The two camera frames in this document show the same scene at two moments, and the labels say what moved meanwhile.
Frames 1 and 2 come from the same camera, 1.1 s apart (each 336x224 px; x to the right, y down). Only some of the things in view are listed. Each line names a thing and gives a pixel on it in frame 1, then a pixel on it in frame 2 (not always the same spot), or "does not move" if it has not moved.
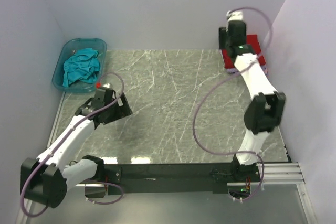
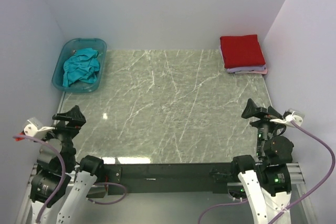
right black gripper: (222, 36) → (251, 108)
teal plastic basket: (97, 44) does not move
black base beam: (196, 178) does not move
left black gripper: (122, 110) → (74, 115)
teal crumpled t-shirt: (83, 66) does not move
